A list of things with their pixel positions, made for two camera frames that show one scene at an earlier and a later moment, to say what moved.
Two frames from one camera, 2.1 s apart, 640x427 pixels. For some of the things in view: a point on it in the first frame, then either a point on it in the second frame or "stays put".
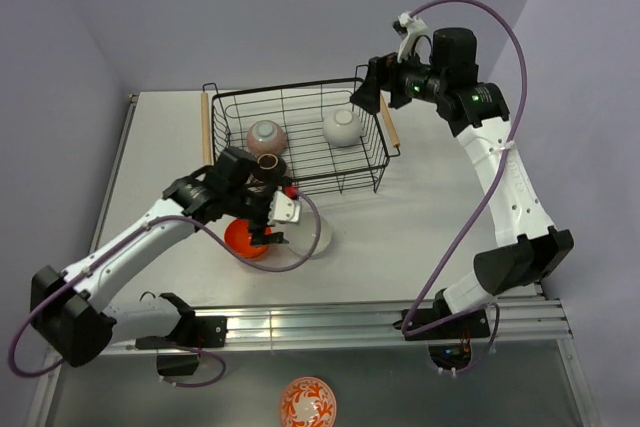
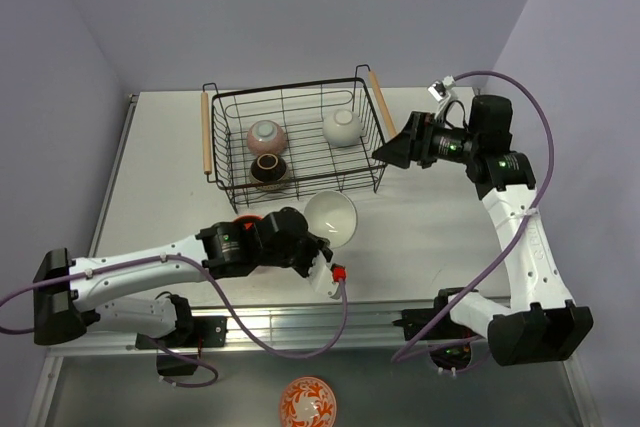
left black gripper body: (250, 204) to (302, 253)
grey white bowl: (342, 127) stays put
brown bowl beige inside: (269, 166) stays put
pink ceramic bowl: (266, 137) stays put
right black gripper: (383, 75) to (413, 143)
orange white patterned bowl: (308, 402) stays put
